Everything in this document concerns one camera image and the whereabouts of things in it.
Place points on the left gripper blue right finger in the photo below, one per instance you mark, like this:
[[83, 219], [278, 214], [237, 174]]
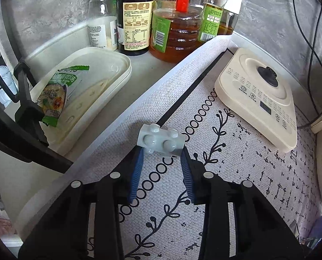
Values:
[[187, 174]]

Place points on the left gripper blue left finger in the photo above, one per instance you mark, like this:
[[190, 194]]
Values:
[[136, 165]]

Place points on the white patterned table mat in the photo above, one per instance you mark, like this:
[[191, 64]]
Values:
[[244, 195]]

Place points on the cream induction cooker base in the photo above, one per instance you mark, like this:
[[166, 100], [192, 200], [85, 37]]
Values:
[[260, 96]]

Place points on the white plastic tray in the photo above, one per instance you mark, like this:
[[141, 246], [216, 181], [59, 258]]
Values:
[[108, 72]]

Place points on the green seasoning sachet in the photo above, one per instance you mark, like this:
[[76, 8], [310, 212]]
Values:
[[58, 91]]

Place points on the red capped oil bottle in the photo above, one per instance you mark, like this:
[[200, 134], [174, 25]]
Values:
[[175, 28]]

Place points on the yellow capped green label bottle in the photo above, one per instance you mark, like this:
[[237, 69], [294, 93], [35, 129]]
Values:
[[211, 20]]

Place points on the small white capped jar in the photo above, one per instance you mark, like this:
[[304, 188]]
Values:
[[102, 24]]

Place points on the dark soy sauce bottle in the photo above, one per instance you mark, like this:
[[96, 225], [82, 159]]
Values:
[[134, 19]]

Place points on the white top oil dispenser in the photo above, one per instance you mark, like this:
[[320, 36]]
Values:
[[230, 16]]

